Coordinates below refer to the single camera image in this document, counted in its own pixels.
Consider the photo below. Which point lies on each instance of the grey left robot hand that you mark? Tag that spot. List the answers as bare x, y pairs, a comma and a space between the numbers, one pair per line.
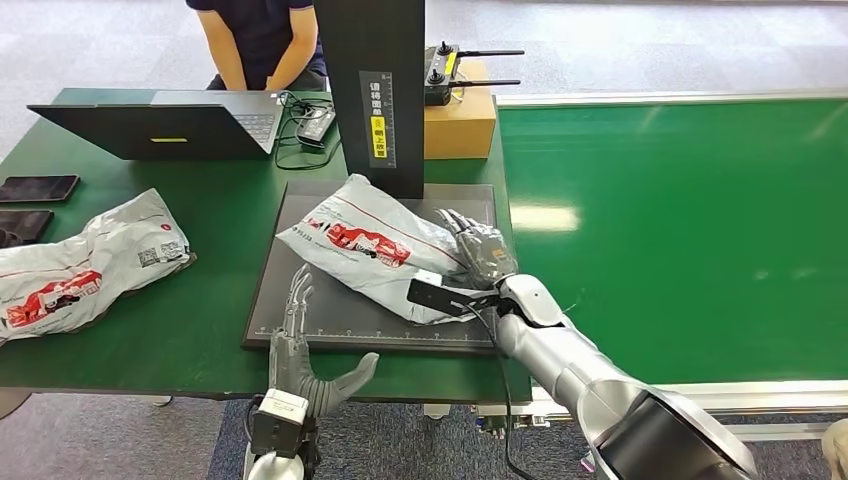
291, 364

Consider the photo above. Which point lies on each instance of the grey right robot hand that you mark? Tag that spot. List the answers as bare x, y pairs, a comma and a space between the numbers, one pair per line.
484, 255

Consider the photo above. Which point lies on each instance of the grey courier bag red print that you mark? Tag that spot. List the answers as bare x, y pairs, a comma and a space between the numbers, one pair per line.
358, 225
86, 265

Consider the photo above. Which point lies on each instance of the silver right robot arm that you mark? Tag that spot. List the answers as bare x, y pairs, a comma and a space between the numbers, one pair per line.
570, 358

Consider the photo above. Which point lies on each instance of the brown cardboard box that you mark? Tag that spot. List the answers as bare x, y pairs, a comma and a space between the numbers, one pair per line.
460, 129

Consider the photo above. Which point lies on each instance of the green conveyor belt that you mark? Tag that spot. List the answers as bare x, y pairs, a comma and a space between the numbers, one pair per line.
662, 232

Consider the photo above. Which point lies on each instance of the black inbound scanner machine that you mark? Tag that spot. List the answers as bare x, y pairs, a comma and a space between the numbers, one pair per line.
371, 40

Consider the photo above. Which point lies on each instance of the yellow and grey label sticker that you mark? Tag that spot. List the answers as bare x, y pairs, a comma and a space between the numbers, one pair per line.
378, 132

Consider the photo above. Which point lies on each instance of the green table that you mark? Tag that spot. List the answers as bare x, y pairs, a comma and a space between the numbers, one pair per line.
218, 218

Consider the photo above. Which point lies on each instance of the black remote controller with antennas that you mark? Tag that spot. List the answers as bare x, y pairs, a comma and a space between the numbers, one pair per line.
437, 93

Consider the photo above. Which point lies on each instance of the black power adapter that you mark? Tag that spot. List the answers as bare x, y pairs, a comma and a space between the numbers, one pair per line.
316, 126

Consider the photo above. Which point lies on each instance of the dark laptop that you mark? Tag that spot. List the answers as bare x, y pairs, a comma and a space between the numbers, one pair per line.
146, 132

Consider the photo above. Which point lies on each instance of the person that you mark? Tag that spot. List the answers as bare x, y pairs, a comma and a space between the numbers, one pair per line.
258, 33

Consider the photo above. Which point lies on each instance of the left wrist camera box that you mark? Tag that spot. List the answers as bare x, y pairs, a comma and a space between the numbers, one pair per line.
278, 424

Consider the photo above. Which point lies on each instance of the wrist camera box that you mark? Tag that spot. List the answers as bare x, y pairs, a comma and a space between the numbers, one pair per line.
278, 424
437, 298

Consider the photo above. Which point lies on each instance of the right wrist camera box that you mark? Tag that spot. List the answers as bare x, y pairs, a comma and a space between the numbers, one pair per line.
437, 298

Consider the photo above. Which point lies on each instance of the aluminium conveyor frame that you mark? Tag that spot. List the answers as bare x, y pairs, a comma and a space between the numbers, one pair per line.
762, 395

